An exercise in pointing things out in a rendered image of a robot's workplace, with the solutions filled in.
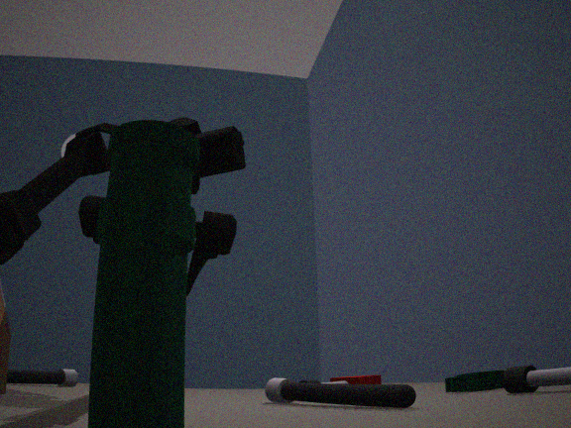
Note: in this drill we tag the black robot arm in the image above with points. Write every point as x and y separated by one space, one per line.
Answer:
220 151

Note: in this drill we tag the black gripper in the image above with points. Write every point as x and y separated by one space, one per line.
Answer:
215 235

